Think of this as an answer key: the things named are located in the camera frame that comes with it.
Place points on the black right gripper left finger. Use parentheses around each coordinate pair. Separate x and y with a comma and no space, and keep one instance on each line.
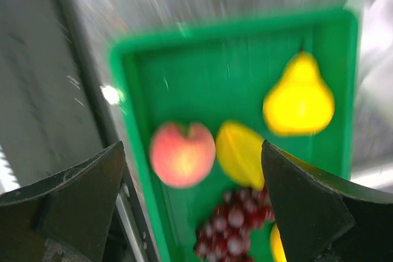
(64,217)

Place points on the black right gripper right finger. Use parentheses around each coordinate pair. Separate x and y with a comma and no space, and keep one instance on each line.
(323,217)

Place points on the orange fruit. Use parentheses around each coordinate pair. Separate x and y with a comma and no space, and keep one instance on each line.
(276,247)

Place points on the purple grape bunch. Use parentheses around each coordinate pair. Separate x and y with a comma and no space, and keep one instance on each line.
(226,234)

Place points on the yellow lemon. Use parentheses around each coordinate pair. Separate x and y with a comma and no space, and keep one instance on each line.
(300,103)

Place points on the peach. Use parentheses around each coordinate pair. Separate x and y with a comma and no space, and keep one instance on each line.
(182,155)

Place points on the green plastic tray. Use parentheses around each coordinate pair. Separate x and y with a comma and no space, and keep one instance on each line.
(213,73)

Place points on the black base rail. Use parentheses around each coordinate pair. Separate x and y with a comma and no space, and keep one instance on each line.
(96,79)

